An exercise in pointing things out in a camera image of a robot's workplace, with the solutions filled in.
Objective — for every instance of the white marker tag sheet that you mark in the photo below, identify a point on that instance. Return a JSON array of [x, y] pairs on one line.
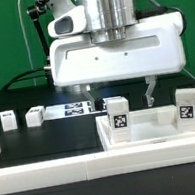
[[68, 110]]

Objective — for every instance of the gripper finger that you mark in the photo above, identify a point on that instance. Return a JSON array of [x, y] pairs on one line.
[[97, 103], [151, 83]]

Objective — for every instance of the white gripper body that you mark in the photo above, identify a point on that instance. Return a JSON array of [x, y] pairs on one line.
[[151, 47]]

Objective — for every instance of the white U-shaped obstacle fence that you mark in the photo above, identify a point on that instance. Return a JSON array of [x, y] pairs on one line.
[[93, 166]]

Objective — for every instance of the white square table top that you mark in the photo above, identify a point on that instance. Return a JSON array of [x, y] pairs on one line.
[[148, 126]]

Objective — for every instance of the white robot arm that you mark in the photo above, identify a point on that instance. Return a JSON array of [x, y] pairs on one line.
[[92, 41]]

